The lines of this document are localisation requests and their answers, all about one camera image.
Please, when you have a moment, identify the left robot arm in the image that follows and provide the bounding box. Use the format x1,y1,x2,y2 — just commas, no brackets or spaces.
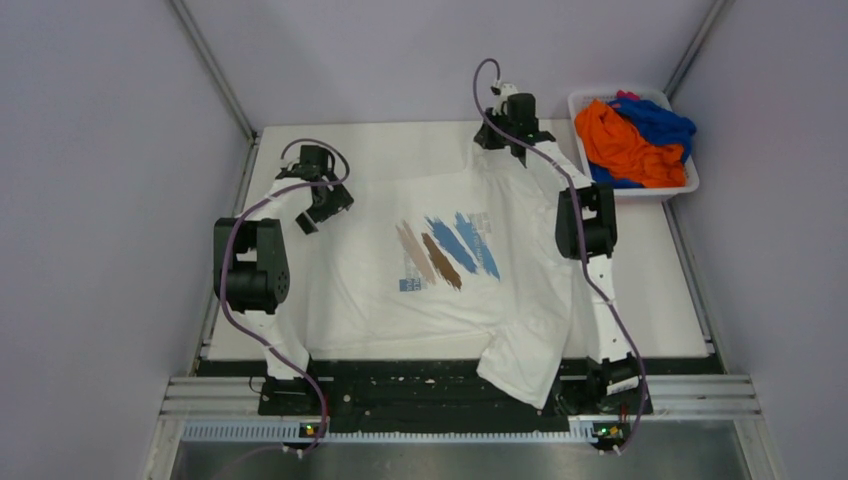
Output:
213,138,354,414

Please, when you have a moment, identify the pink t-shirt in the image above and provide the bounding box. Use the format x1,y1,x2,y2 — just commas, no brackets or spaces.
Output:
615,90,642,102

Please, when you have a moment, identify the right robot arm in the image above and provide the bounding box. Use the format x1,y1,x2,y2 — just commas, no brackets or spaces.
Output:
474,82,647,412

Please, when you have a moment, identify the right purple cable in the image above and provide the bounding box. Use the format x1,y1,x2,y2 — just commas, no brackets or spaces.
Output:
471,58,651,455

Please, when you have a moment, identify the corner metal post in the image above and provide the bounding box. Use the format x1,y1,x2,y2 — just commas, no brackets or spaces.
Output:
166,0,258,144
663,0,734,100

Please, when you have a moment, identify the right corner metal post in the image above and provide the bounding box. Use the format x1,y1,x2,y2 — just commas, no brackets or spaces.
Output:
663,0,734,100

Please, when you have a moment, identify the purple cable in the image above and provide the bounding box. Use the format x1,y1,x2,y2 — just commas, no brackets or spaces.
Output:
471,58,651,455
218,138,352,458

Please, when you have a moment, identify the left corner metal post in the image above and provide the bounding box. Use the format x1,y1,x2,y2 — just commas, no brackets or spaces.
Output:
166,0,258,144

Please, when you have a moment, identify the orange t-shirt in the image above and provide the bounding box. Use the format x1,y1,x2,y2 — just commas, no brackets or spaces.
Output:
575,100,686,188

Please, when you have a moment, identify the white plastic basket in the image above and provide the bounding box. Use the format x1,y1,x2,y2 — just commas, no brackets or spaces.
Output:
568,87,699,202

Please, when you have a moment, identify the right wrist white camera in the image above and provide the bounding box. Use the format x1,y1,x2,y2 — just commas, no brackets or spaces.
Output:
490,80,519,110

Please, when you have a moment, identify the blue t-shirt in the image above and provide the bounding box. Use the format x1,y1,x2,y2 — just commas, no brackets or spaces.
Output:
588,98,697,189

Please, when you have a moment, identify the white printed t-shirt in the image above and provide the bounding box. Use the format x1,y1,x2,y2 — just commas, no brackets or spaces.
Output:
303,148,580,408

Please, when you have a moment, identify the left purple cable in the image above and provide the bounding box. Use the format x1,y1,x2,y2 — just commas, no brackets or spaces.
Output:
218,138,352,458

